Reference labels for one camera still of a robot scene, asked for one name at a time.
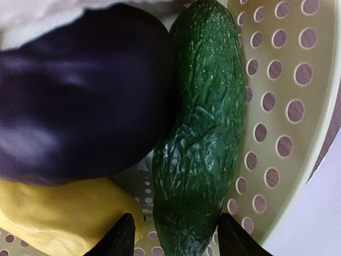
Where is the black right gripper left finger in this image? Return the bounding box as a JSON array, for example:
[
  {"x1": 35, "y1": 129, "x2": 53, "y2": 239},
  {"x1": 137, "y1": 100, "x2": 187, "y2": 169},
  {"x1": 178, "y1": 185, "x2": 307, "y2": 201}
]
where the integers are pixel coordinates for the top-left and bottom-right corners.
[{"x1": 85, "y1": 213, "x2": 135, "y2": 256}]

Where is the purple toy eggplant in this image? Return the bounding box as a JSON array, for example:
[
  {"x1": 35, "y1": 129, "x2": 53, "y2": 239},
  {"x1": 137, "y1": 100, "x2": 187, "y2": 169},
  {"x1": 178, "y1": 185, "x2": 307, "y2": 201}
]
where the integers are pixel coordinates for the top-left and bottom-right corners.
[{"x1": 1, "y1": 3, "x2": 175, "y2": 186}]

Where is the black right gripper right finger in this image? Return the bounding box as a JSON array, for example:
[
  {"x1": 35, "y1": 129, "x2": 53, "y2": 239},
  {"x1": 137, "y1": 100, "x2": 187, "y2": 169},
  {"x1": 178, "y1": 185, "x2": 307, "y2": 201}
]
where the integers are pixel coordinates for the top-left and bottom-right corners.
[{"x1": 217, "y1": 213, "x2": 269, "y2": 256}]

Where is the dark green toy cucumber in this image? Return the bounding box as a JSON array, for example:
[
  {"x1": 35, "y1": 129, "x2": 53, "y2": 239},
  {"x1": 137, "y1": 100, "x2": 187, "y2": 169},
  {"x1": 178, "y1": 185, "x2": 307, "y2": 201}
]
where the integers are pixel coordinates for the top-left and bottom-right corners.
[{"x1": 152, "y1": 1, "x2": 246, "y2": 255}]

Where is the yellow toy pepper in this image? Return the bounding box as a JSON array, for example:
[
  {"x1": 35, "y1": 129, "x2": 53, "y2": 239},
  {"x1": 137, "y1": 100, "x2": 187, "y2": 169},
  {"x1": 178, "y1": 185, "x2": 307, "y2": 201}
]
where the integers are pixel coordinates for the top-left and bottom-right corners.
[{"x1": 1, "y1": 178, "x2": 144, "y2": 255}]

